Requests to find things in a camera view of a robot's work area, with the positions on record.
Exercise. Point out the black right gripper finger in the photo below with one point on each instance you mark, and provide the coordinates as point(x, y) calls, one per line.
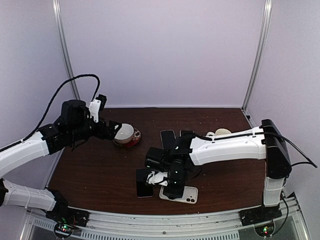
point(173, 193)
point(165, 182)

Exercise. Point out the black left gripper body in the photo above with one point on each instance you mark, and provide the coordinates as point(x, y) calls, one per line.
point(79, 131)

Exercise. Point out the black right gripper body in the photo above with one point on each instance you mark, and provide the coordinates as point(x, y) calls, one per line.
point(178, 177)

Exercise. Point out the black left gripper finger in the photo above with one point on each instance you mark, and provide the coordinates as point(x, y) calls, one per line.
point(114, 125)
point(109, 134)

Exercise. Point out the white phone case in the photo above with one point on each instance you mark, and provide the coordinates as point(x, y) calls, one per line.
point(190, 195)

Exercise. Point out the clear phone case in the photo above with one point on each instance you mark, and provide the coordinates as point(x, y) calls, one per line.
point(168, 140)

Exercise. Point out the pink phone case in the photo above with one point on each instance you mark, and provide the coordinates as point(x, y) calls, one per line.
point(186, 132)

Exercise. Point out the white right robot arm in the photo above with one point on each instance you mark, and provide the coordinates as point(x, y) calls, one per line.
point(263, 142)

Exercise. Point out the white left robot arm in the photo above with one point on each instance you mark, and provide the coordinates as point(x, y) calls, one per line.
point(76, 124)

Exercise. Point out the white ceramic bowl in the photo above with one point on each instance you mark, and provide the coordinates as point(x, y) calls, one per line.
point(125, 134)

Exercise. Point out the cream ceramic mug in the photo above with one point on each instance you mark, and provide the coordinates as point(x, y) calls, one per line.
point(218, 132)

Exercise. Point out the right circuit board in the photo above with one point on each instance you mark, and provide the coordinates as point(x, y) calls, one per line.
point(264, 230)

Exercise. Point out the circuit board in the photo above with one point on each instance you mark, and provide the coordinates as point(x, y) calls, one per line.
point(62, 230)
point(264, 230)

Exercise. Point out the left circuit board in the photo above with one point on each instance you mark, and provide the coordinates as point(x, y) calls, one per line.
point(62, 230)

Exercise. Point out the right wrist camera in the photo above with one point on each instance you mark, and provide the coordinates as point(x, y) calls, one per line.
point(154, 178)

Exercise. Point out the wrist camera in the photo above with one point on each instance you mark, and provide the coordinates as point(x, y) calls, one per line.
point(154, 178)
point(96, 106)

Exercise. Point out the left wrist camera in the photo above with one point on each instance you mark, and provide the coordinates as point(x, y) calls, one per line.
point(96, 106)

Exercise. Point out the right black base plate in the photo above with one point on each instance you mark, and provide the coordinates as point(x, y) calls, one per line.
point(259, 214)

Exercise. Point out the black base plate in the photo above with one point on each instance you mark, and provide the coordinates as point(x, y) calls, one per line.
point(73, 217)
point(259, 214)

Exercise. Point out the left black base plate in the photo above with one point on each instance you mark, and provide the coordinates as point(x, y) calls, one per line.
point(73, 217)

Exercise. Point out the aluminium front rail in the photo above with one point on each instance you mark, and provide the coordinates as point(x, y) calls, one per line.
point(225, 225)

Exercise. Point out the left aluminium frame post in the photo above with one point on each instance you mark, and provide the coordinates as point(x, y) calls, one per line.
point(62, 37)

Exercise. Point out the aluminium frame post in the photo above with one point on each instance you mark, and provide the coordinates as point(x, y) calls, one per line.
point(264, 30)
point(62, 37)

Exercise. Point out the right aluminium frame post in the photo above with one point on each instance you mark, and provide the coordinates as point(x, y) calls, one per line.
point(264, 30)

